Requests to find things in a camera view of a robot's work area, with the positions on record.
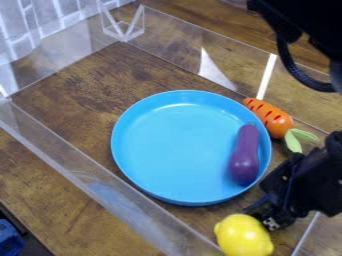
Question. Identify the purple toy eggplant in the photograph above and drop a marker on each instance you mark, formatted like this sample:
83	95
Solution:
243	165

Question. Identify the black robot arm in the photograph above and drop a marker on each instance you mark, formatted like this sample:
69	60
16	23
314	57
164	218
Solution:
318	19

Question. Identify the white patterned curtain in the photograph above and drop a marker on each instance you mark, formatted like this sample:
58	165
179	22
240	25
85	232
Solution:
29	20

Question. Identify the yellow toy lemon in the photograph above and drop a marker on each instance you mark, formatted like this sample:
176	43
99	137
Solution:
242	236

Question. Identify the clear acrylic enclosure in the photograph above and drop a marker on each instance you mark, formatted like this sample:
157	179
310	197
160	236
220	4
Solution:
62	95

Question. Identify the orange toy carrot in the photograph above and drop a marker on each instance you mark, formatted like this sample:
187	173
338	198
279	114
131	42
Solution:
279	124

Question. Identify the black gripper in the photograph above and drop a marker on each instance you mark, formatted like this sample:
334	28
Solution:
303	184

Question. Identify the blue plastic plate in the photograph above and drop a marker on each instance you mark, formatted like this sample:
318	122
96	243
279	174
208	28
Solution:
172	141

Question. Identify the blue object at corner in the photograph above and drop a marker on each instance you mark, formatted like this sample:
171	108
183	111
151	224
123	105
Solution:
10	240

